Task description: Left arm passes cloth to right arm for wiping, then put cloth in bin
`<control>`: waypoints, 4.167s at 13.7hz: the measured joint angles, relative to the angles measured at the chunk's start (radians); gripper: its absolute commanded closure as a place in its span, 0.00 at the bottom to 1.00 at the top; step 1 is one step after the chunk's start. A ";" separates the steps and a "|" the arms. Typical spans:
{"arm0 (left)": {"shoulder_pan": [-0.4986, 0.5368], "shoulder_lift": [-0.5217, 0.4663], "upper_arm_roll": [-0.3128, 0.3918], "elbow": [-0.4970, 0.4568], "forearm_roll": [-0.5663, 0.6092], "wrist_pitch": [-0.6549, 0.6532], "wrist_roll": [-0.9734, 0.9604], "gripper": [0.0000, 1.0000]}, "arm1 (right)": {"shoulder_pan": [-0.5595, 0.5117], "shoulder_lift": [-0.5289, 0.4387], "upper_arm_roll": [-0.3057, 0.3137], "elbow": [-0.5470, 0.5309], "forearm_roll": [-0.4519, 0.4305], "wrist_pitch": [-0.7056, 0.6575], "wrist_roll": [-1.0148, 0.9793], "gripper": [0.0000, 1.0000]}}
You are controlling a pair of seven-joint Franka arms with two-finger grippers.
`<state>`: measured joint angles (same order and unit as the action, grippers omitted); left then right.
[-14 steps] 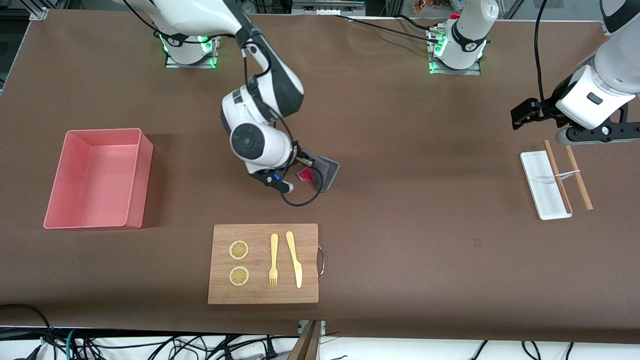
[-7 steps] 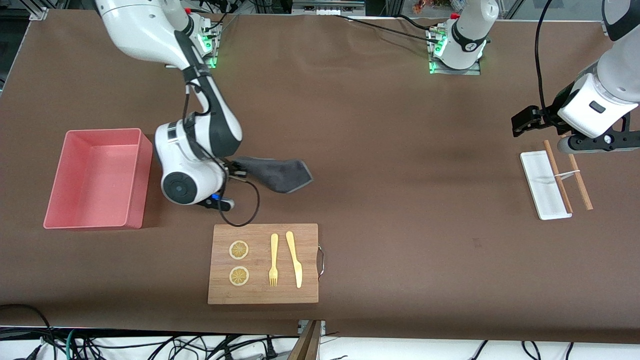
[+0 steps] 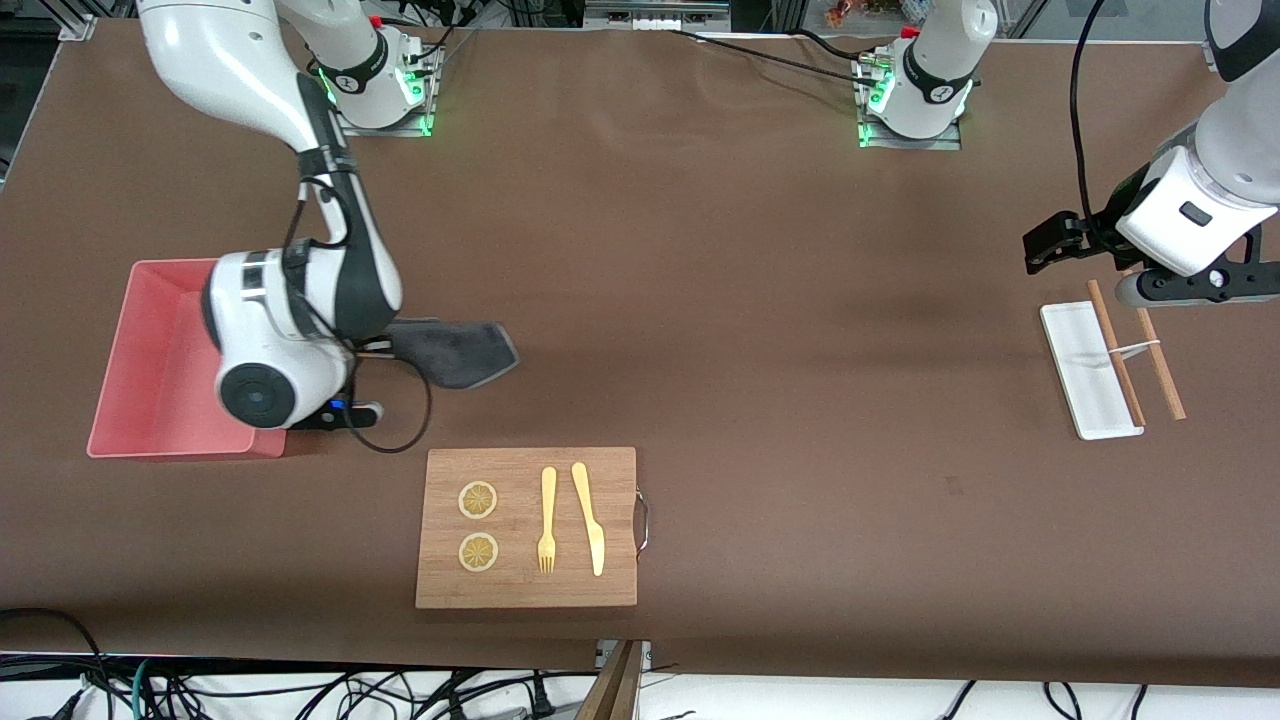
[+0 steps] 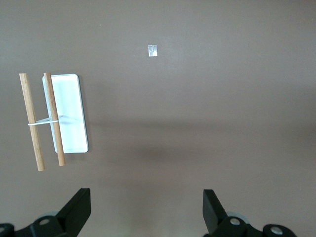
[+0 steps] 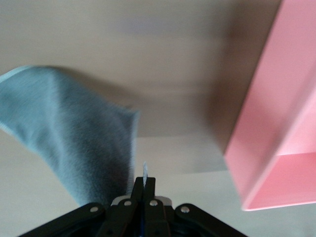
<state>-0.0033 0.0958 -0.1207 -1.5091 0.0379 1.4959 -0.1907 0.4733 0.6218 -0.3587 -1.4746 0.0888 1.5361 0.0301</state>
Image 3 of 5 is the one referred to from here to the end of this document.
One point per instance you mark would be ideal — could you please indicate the grey power strip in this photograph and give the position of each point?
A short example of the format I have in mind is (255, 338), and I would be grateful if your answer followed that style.
(655, 12)

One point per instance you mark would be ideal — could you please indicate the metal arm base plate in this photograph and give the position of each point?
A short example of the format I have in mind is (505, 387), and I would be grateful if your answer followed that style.
(400, 128)
(950, 143)

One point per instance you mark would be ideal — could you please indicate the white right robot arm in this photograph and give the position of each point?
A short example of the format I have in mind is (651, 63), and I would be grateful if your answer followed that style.
(300, 320)

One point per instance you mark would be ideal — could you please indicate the lemon slice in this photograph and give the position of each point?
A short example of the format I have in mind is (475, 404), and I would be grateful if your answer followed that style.
(478, 500)
(478, 552)

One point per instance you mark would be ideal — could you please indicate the yellow plastic knife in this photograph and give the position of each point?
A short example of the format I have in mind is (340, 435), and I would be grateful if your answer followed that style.
(596, 545)

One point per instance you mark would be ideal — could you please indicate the pink plastic bin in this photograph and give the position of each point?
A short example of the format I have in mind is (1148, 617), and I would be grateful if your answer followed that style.
(150, 380)

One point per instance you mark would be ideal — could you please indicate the brown wooden chopstick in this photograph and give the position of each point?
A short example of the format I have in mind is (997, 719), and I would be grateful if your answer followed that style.
(1100, 310)
(1165, 370)

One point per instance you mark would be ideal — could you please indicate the white rubber band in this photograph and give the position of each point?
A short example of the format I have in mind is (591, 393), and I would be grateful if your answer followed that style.
(1135, 348)

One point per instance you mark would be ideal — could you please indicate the wooden plank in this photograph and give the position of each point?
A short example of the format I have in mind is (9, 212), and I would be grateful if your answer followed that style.
(610, 690)

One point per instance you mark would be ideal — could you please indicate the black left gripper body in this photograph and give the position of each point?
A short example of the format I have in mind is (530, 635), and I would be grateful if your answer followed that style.
(1098, 229)

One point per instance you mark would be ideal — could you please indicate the white rectangular tray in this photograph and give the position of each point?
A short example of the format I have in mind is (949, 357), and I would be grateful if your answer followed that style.
(1085, 380)

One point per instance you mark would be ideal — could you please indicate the grey cloth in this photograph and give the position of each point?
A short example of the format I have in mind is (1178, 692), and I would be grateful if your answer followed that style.
(460, 355)

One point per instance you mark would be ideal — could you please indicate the wooden cutting board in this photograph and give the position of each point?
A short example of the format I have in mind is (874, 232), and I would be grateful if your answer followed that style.
(520, 590)

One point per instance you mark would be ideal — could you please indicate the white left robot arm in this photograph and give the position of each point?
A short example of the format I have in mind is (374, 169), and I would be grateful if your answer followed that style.
(1240, 140)

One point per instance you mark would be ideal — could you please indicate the yellow plastic fork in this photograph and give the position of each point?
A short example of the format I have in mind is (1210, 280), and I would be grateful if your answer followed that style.
(548, 490)

